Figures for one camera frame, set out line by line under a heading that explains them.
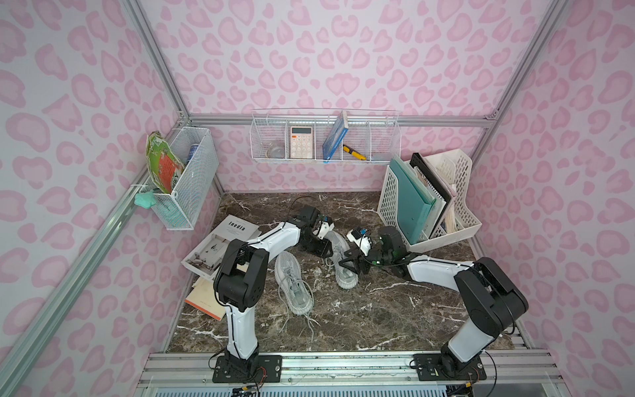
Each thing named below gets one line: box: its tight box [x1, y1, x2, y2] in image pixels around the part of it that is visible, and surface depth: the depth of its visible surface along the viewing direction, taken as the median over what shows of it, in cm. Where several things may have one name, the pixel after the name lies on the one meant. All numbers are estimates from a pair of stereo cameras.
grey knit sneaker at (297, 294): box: [273, 250, 315, 316], surface depth 88 cm
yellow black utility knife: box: [342, 143, 368, 161], surface depth 100 cm
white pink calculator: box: [290, 125, 314, 159], surface depth 97 cm
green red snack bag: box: [145, 130, 185, 194], surface depth 75 cm
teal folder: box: [389, 154, 437, 245], surface depth 82 cm
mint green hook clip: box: [133, 191, 157, 210], surface depth 63 cm
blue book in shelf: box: [322, 110, 349, 163], surface depth 90 cm
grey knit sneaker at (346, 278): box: [324, 230, 359, 289], surface depth 90 cm
